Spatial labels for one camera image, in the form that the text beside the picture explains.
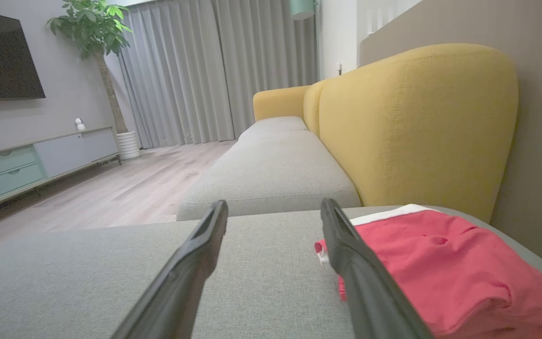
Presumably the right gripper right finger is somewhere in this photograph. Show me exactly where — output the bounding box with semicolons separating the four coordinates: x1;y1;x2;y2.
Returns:
320;198;434;339

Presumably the low grey TV cabinet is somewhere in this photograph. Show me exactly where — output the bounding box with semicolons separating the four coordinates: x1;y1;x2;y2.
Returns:
0;126;122;217

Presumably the white ribbed plant pot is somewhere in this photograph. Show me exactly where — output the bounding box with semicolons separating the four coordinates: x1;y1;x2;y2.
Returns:
117;131;141;161

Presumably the green leafy indoor tree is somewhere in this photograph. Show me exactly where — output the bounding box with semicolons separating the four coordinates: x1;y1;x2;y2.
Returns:
45;0;133;135

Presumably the grey pleated curtain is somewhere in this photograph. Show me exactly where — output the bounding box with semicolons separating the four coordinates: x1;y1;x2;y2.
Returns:
120;0;235;149
212;0;319;139

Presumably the red jersey with black number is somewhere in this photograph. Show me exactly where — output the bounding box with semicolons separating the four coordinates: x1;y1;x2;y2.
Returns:
315;204;542;339

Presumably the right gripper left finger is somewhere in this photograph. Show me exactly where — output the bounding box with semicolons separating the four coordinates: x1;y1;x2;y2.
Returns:
111;200;228;339

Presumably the large grey sofa seat cushion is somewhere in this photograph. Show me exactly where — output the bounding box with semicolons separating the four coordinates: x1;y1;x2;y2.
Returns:
0;205;542;339

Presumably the green floor lamp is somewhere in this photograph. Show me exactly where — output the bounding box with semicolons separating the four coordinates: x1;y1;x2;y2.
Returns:
289;0;320;81

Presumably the black wall television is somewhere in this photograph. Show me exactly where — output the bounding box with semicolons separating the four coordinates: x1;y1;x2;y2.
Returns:
0;7;46;103

